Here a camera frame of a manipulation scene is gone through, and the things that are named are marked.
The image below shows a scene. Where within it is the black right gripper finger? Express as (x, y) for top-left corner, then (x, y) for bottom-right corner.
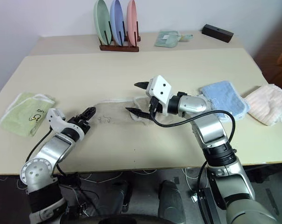
(134, 81), (151, 91)
(125, 107), (154, 120)

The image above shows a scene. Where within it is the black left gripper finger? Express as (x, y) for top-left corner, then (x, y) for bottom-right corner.
(76, 113), (91, 125)
(81, 106), (97, 119)

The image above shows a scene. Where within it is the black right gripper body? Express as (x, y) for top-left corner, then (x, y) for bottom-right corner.
(147, 96), (165, 115)

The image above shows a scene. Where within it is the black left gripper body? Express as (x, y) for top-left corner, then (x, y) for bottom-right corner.
(66, 116), (92, 136)

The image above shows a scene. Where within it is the beige towel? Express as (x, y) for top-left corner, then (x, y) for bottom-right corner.
(94, 88), (211, 127)

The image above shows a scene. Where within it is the folded pale green towel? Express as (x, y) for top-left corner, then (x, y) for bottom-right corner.
(154, 30), (182, 48)

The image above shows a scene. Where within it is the light green towel with print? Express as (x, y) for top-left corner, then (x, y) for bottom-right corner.
(0, 92), (56, 138)

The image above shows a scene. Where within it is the light blue towel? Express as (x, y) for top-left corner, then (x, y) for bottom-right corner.
(198, 80), (251, 122)

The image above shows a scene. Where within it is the light pink towel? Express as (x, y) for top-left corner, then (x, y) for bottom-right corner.
(244, 84), (282, 127)

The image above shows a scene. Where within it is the brown wooden plate rack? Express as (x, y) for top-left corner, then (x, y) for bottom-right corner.
(99, 21), (141, 53)

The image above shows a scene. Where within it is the pink plate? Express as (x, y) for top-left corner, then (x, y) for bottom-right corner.
(126, 0), (139, 48)

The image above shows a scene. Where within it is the blue plate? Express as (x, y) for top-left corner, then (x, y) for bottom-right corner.
(109, 0), (127, 46)

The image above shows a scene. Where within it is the green plate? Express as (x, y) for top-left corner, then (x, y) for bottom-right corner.
(93, 0), (114, 45)

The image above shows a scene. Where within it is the small dark rounded shape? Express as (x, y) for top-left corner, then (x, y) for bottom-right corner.
(112, 180), (134, 213)

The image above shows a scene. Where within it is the dark brown rectangular block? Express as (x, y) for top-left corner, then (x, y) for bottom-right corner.
(201, 23), (234, 43)

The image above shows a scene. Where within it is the large dark rounded shape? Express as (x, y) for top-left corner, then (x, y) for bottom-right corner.
(157, 180), (186, 224)

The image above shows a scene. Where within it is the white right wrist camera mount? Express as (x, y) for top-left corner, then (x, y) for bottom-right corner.
(145, 75), (173, 117)

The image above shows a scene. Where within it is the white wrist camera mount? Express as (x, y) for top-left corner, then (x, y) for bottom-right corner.
(145, 75), (173, 117)
(46, 107), (85, 142)

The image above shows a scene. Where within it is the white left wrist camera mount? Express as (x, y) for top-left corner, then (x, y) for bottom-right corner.
(46, 107), (85, 142)

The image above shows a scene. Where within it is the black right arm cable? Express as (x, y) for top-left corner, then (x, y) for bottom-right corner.
(149, 98), (236, 144)

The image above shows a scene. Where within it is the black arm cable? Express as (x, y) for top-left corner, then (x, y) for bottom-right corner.
(25, 127), (54, 164)
(149, 98), (236, 144)

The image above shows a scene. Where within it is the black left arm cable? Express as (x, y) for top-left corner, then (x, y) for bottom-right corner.
(25, 127), (54, 164)

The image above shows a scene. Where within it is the white floor cable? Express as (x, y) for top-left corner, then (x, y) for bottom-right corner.
(79, 170), (157, 185)
(182, 167), (204, 196)

